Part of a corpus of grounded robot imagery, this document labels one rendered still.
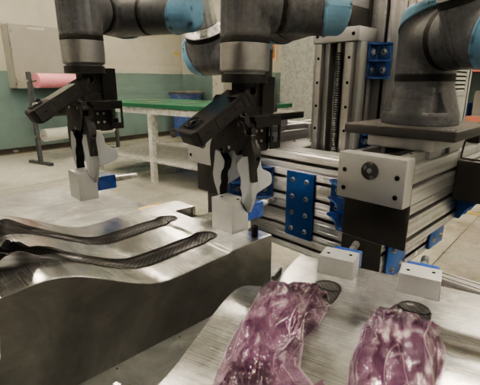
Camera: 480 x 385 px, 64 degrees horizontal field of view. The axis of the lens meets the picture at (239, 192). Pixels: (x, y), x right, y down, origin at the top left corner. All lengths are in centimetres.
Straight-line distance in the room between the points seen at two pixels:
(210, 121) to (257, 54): 12
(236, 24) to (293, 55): 598
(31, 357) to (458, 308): 48
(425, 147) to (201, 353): 59
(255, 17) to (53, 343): 47
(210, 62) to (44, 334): 90
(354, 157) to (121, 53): 749
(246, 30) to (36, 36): 658
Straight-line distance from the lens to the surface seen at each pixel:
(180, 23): 76
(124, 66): 811
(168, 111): 417
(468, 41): 75
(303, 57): 645
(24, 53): 699
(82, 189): 78
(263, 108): 62
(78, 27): 77
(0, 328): 44
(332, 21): 63
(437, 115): 85
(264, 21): 60
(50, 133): 616
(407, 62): 87
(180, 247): 59
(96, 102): 77
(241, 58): 58
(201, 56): 119
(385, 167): 73
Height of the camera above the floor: 112
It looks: 16 degrees down
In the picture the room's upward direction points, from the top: straight up
